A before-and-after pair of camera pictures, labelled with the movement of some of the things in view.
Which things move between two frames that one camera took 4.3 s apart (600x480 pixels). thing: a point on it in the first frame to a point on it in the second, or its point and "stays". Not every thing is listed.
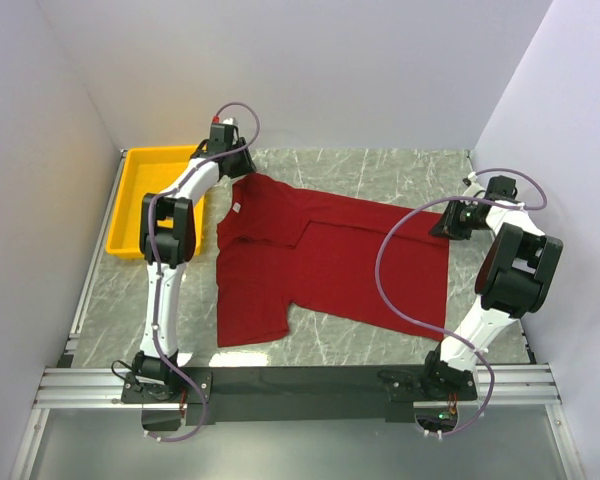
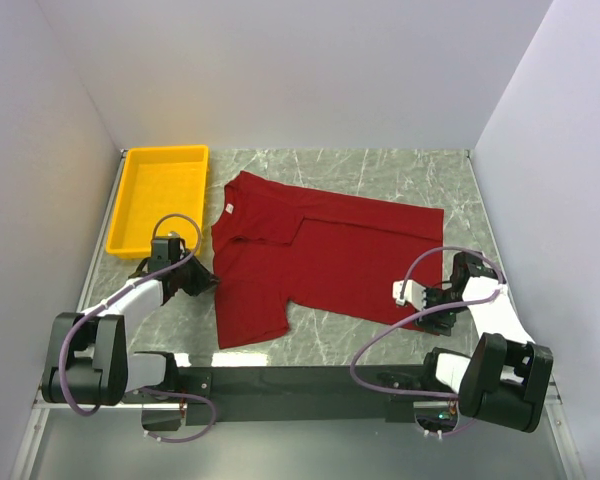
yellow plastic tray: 145,170 stays
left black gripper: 243,163 to 192,279
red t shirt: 279,246 stays
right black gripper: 443,226 to 434,312
